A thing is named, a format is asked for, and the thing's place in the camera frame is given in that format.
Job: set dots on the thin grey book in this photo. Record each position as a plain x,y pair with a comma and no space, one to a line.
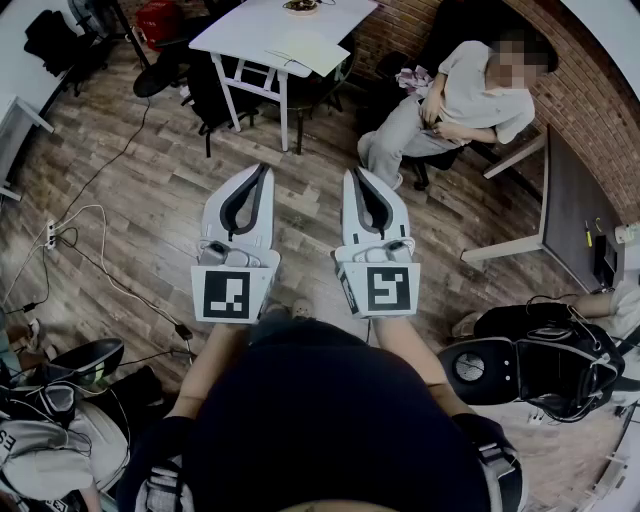
310,52

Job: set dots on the black headrest office chair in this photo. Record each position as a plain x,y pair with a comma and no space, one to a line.
465,25

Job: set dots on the person's right forearm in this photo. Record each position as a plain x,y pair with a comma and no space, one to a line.
400,345

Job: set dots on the white power strip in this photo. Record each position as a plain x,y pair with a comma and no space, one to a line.
50,235

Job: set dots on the black standing fan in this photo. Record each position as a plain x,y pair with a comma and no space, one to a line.
157,80

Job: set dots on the black plastic chair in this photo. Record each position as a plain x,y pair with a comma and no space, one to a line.
95,357

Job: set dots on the black rolling chair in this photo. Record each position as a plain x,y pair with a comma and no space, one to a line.
435,162

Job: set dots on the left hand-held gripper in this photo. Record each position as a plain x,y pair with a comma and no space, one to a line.
225,295

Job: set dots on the white side desk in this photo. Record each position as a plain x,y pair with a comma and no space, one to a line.
20,125

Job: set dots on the person's left forearm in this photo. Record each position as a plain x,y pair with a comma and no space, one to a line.
200,370

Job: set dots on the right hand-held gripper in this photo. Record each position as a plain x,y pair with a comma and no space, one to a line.
390,290

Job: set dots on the person's beige shoe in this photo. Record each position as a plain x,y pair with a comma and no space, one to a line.
301,307

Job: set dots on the white table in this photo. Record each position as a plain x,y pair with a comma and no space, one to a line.
250,30

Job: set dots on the floral cloth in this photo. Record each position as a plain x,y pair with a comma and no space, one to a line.
414,80

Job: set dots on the person's dark shirt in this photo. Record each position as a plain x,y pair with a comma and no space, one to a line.
320,410

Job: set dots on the white fabric bag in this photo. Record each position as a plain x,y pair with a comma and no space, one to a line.
55,450

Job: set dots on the dark top desk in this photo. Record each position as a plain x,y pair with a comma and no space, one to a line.
575,210

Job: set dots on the yellow screwdriver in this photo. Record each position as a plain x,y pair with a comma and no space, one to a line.
588,234

